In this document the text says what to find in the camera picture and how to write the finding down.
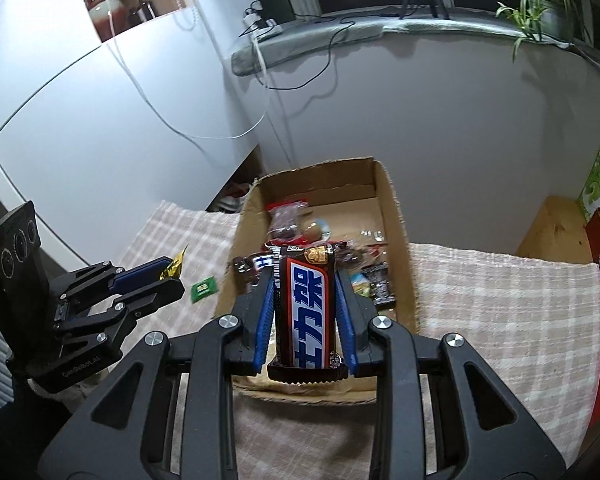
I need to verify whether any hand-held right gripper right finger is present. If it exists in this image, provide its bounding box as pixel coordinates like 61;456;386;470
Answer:
332;267;568;480

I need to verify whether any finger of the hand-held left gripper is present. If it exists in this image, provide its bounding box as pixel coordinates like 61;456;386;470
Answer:
55;281;186;344
61;256;174;307

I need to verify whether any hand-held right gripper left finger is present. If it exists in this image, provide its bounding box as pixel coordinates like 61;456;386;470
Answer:
37;265;281;480

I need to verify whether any brown chocolate bar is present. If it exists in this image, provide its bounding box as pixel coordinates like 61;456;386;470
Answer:
231;255;273;293
264;241;350;386

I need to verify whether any yellow snack packet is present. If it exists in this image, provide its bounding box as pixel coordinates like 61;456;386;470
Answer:
159;246;189;281

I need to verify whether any black white snack packet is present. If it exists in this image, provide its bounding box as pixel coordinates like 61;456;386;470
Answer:
364;265;399;307

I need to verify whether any red-edged dark fruit packet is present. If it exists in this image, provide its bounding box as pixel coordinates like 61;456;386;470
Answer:
337;242;388;268

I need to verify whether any clear nut packet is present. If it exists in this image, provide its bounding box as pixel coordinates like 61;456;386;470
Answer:
300;216;332;244

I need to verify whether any large red-edged purple packet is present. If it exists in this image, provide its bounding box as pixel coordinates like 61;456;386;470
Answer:
266;200;311;241

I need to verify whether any cardboard box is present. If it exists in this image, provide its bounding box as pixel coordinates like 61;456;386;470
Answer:
212;156;422;406

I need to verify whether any person's left forearm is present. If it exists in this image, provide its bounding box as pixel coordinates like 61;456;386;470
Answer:
27;374;117;412

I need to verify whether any dark green snack packet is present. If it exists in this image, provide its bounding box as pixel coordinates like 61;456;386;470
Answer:
191;276;219;304

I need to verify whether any plaid tablecloth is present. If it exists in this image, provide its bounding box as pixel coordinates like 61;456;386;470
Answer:
115;200;600;480

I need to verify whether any white cabinet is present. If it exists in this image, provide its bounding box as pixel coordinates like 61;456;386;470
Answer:
0;0;262;273

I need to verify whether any wooden side table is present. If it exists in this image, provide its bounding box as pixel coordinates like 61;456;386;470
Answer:
515;195;597;266

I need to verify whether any red white vase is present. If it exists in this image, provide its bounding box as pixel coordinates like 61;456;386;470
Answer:
79;0;129;42

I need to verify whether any dark jar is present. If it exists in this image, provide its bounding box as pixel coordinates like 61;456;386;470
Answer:
127;0;157;25

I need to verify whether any white power strip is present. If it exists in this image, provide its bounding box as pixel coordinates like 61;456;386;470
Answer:
242;2;284;39

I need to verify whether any grey stone window sill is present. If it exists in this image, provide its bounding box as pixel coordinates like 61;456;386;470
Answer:
230;14;600;86

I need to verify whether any potted spider plant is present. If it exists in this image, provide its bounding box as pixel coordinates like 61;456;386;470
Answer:
492;0;600;61

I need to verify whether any white cable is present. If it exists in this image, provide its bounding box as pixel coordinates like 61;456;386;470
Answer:
87;0;269;142

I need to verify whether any black cable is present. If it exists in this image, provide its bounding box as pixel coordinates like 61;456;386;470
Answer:
250;10;406;92

